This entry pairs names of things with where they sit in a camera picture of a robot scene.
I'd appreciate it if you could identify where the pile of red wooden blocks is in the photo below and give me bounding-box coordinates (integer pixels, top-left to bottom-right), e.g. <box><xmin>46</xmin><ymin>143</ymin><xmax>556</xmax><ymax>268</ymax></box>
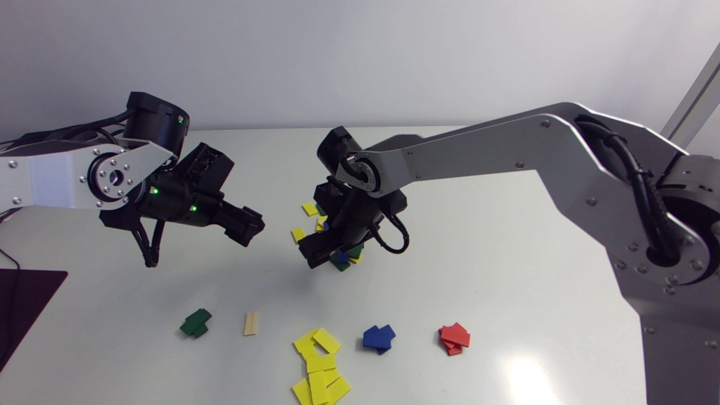
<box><xmin>438</xmin><ymin>331</ymin><xmax>464</xmax><ymax>357</ymax></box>

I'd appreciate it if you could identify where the pile of blue wooden blocks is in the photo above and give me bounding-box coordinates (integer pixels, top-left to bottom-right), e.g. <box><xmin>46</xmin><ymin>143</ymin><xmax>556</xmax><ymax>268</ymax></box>
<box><xmin>371</xmin><ymin>324</ymin><xmax>397</xmax><ymax>356</ymax></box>

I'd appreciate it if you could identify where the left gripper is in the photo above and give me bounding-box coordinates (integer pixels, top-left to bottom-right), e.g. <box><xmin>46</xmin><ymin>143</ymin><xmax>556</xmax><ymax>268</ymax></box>
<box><xmin>213</xmin><ymin>198</ymin><xmax>266</xmax><ymax>248</ymax></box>

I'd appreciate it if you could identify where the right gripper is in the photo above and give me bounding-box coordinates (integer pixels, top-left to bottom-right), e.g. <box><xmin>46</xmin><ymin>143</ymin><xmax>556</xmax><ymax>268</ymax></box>
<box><xmin>298</xmin><ymin>228</ymin><xmax>361</xmax><ymax>270</ymax></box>

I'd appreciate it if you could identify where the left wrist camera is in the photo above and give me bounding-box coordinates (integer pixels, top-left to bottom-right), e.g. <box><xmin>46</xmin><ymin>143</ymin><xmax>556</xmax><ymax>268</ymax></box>
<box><xmin>172</xmin><ymin>142</ymin><xmax>236</xmax><ymax>195</ymax></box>

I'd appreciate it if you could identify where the red wooden block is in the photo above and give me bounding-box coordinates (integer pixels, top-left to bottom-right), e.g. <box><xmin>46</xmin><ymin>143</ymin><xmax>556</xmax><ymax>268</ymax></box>
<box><xmin>440</xmin><ymin>323</ymin><xmax>471</xmax><ymax>348</ymax></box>

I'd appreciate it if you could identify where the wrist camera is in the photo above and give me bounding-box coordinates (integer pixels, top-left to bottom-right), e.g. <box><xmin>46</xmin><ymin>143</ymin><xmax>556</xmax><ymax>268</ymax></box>
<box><xmin>313</xmin><ymin>181</ymin><xmax>345</xmax><ymax>218</ymax></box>
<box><xmin>172</xmin><ymin>142</ymin><xmax>236</xmax><ymax>195</ymax></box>

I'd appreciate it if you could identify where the dark mat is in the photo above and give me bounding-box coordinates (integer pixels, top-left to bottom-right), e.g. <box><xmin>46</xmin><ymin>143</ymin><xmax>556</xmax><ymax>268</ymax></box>
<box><xmin>0</xmin><ymin>269</ymin><xmax>69</xmax><ymax>372</ymax></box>

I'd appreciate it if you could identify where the black cable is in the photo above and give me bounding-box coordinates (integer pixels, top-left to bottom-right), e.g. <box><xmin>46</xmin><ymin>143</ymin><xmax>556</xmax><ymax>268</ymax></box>
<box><xmin>0</xmin><ymin>247</ymin><xmax>22</xmax><ymax>361</ymax></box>

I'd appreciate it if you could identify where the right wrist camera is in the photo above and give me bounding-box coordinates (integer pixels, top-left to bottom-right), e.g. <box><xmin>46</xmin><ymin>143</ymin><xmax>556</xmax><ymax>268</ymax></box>
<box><xmin>313</xmin><ymin>181</ymin><xmax>345</xmax><ymax>218</ymax></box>

